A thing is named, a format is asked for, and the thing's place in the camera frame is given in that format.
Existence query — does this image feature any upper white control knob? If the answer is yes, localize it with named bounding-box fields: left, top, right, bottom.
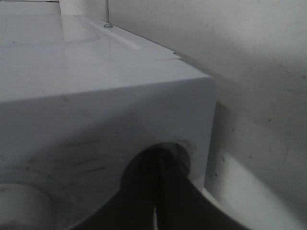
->
left=0, top=179, right=72, bottom=230

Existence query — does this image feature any white microwave oven body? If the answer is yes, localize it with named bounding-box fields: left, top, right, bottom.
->
left=0, top=15, right=217, bottom=229

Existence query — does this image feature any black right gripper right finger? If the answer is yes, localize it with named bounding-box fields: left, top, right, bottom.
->
left=155, top=146, right=242, bottom=230

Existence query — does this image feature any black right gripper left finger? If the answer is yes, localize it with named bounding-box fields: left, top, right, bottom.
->
left=72, top=145, right=158, bottom=230

